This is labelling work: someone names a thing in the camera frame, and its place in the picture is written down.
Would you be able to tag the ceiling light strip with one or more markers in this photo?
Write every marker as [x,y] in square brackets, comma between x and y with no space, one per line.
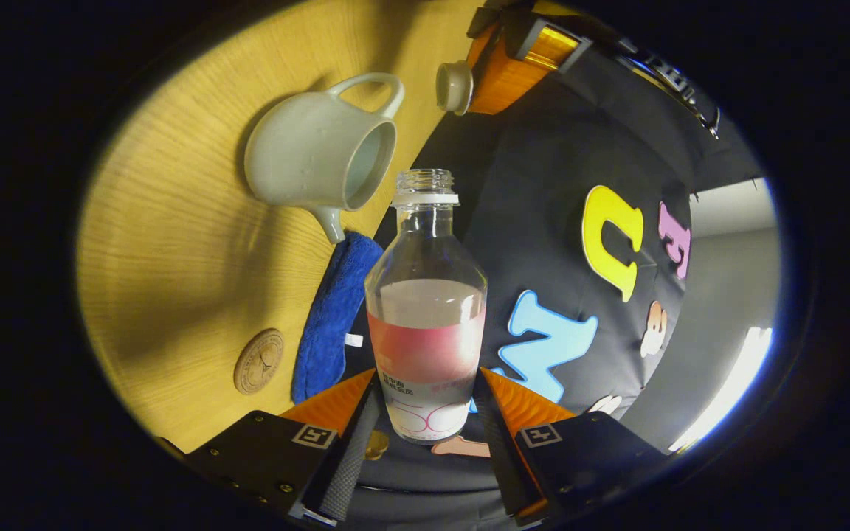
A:
[735,383]

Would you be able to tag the round wooden coaster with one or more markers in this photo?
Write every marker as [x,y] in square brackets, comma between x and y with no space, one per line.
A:
[258,361]

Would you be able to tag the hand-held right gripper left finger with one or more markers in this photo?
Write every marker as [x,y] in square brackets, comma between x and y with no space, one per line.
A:
[351,457]

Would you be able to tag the clear pink-label water bottle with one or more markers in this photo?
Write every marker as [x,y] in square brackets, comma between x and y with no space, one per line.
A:
[425,332]

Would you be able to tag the blue towel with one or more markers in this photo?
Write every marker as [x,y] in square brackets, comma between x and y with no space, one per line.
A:
[329,324]

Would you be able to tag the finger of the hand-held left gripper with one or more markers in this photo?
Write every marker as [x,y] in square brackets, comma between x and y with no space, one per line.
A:
[550,46]
[502,77]

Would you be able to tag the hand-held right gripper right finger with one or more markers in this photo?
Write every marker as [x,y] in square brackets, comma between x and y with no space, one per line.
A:
[499,457]

